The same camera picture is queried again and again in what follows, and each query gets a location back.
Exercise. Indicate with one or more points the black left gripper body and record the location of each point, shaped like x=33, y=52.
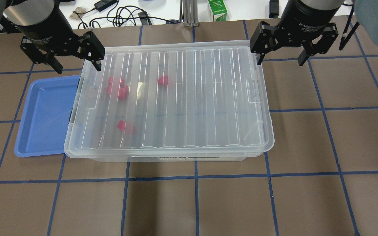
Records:
x=46, y=28

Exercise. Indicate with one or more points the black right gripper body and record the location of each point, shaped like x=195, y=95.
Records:
x=302, y=20

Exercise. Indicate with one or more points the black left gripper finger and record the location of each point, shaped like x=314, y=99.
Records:
x=37, y=57
x=90, y=48

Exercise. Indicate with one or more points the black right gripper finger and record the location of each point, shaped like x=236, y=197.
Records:
x=328, y=36
x=263, y=41

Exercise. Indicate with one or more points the red block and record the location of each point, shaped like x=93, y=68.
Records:
x=112, y=80
x=111, y=91
x=123, y=93
x=163, y=81
x=126, y=127

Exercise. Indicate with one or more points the clear plastic box lid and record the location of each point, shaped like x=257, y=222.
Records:
x=172, y=98

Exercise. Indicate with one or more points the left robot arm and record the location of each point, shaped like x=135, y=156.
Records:
x=48, y=34

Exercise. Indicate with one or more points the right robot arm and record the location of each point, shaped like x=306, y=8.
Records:
x=363, y=13

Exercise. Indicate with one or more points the blue plastic tray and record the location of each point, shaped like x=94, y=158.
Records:
x=45, y=118

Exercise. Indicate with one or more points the clear plastic storage box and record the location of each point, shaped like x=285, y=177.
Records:
x=176, y=158

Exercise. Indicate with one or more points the black power adapter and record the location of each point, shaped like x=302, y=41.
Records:
x=102, y=5

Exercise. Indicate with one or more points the green white carton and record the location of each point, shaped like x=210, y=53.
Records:
x=217, y=10

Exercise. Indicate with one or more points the aluminium frame post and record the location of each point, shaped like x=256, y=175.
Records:
x=189, y=13

